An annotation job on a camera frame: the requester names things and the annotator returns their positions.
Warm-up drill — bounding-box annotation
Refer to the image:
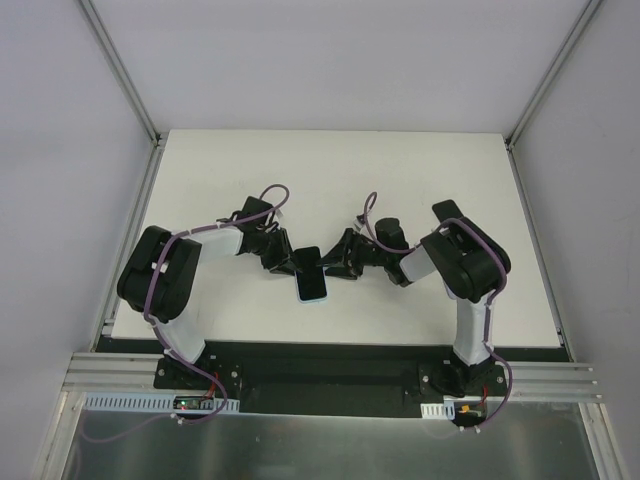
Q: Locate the left white cable duct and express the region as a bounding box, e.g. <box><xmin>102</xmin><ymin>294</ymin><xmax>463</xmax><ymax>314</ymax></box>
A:
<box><xmin>84</xmin><ymin>393</ymin><xmax>240</xmax><ymax>415</ymax></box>

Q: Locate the right white cable duct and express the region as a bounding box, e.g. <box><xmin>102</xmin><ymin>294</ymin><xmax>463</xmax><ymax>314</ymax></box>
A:
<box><xmin>420</xmin><ymin>400</ymin><xmax>456</xmax><ymax>421</ymax></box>

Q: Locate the black smartphone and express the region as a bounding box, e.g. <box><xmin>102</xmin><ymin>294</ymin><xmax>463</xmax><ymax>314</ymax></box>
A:
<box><xmin>294</xmin><ymin>246</ymin><xmax>327</xmax><ymax>291</ymax></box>
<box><xmin>432</xmin><ymin>199</ymin><xmax>464</xmax><ymax>223</ymax></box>

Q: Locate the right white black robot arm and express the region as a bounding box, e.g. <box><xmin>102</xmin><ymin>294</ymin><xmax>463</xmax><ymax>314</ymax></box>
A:
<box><xmin>317</xmin><ymin>217</ymin><xmax>511</xmax><ymax>398</ymax></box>

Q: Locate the right aluminium frame post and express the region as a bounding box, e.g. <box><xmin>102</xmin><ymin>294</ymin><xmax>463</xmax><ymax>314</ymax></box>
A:
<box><xmin>505</xmin><ymin>0</ymin><xmax>606</xmax><ymax>152</ymax></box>

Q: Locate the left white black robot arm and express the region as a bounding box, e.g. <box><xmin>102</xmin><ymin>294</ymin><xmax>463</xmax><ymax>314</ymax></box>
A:
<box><xmin>116</xmin><ymin>196</ymin><xmax>300</xmax><ymax>389</ymax></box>

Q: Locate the light blue phone case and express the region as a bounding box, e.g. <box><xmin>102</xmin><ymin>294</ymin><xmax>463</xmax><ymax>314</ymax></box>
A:
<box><xmin>296</xmin><ymin>290</ymin><xmax>328</xmax><ymax>304</ymax></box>

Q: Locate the aluminium frame post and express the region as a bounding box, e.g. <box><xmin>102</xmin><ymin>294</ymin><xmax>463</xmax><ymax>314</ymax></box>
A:
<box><xmin>505</xmin><ymin>0</ymin><xmax>606</xmax><ymax>152</ymax></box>
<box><xmin>75</xmin><ymin>0</ymin><xmax>162</xmax><ymax>146</ymax></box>

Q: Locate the left aluminium frame post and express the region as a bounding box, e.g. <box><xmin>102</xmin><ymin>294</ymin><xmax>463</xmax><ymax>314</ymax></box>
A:
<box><xmin>75</xmin><ymin>0</ymin><xmax>162</xmax><ymax>146</ymax></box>

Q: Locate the white cable duct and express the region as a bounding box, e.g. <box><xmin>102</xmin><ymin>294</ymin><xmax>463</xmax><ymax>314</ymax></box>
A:
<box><xmin>420</xmin><ymin>400</ymin><xmax>456</xmax><ymax>421</ymax></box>
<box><xmin>84</xmin><ymin>393</ymin><xmax>240</xmax><ymax>415</ymax></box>

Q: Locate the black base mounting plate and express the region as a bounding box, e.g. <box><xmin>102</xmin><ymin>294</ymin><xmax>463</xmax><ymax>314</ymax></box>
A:
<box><xmin>97</xmin><ymin>337</ymin><xmax>569</xmax><ymax>418</ymax></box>

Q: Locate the front aluminium rail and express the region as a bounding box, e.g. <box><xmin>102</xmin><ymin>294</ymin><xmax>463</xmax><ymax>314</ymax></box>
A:
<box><xmin>62</xmin><ymin>352</ymin><xmax>604</xmax><ymax>403</ymax></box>

